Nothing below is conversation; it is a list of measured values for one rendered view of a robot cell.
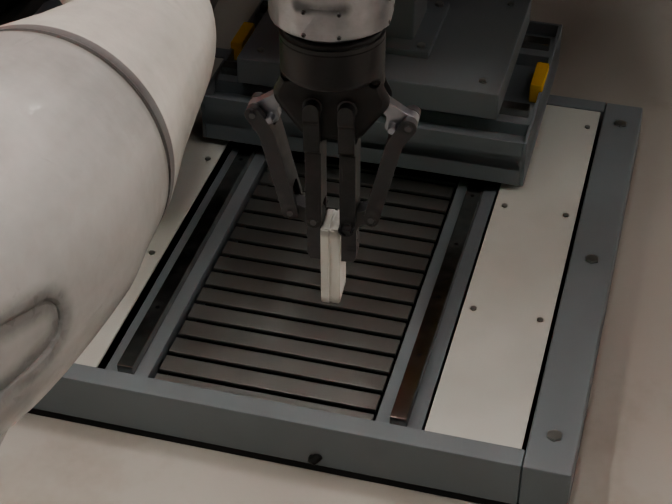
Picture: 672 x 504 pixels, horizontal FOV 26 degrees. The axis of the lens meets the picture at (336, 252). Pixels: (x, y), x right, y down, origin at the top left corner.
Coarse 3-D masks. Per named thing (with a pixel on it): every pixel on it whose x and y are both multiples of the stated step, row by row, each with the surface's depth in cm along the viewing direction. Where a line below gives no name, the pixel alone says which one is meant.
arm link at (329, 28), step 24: (288, 0) 97; (312, 0) 96; (336, 0) 96; (360, 0) 96; (384, 0) 98; (288, 24) 98; (312, 24) 97; (336, 24) 97; (360, 24) 97; (384, 24) 99
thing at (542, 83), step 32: (544, 32) 239; (224, 64) 225; (544, 64) 226; (224, 96) 224; (512, 96) 224; (544, 96) 226; (224, 128) 223; (288, 128) 220; (384, 128) 215; (448, 128) 218; (480, 128) 217; (512, 128) 216; (416, 160) 217; (448, 160) 216; (480, 160) 214; (512, 160) 213
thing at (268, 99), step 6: (264, 96) 106; (270, 96) 105; (252, 102) 106; (258, 102) 106; (264, 102) 106; (270, 102) 106; (276, 102) 106; (264, 108) 106; (270, 108) 106; (276, 108) 106; (270, 114) 106; (276, 114) 106; (270, 120) 106; (276, 120) 107
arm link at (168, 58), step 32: (64, 0) 71; (96, 0) 58; (128, 0) 59; (160, 0) 60; (192, 0) 63; (64, 32) 52; (96, 32) 53; (128, 32) 55; (160, 32) 58; (192, 32) 61; (128, 64) 52; (160, 64) 55; (192, 64) 59; (160, 96) 53; (192, 96) 58; (160, 128) 52
